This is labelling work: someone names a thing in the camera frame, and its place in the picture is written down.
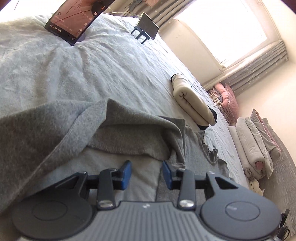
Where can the grey pink-trimmed pillow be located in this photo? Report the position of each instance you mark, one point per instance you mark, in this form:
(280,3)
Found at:
(269,141)

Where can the pink hanging jacket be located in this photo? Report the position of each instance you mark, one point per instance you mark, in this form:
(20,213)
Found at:
(151,3)

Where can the folded grey quilt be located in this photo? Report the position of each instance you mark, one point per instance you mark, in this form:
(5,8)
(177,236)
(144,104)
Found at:
(269,159)

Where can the grey knit sweater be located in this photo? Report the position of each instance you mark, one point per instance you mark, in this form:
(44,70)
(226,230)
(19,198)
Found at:
(39,140)

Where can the folded beige garment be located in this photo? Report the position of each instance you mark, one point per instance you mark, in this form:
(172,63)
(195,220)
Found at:
(191,103)

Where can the striped folded blanket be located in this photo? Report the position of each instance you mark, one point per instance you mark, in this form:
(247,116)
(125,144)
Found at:
(217,99)

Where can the upright smartphone playing video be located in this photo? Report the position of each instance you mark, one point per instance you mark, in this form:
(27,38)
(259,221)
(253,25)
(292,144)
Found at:
(72,19)

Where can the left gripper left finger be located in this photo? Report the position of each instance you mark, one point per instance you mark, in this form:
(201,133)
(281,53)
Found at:
(109,180)

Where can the grey star curtain left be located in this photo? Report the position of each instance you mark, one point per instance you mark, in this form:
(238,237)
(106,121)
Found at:
(162,13)

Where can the landscape smartphone on stand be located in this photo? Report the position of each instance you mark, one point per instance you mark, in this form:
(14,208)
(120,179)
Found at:
(148,25)

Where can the grey star curtain right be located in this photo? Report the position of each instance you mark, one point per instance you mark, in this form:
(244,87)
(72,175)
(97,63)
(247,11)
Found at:
(247,72)

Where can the white plush toy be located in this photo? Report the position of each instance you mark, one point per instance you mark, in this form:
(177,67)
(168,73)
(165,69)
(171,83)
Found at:
(254,186)

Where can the blue folding phone stand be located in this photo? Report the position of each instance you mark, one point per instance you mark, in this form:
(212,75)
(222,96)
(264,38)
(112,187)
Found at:
(141,33)

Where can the folded white quilt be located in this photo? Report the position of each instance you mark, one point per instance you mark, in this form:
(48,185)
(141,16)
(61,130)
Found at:
(253,154)

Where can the grey star curtain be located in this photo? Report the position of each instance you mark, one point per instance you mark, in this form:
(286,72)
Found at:
(247,72)
(162,13)

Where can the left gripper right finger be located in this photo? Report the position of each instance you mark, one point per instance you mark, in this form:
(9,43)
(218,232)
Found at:
(183,180)

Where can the round dark phone stand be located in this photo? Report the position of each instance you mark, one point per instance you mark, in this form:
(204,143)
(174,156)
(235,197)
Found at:
(81,38)

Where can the window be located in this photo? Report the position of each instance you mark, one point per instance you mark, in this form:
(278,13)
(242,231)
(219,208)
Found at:
(230,30)

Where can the pink pillow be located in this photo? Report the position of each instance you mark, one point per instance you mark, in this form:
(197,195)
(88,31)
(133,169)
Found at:
(229,102)

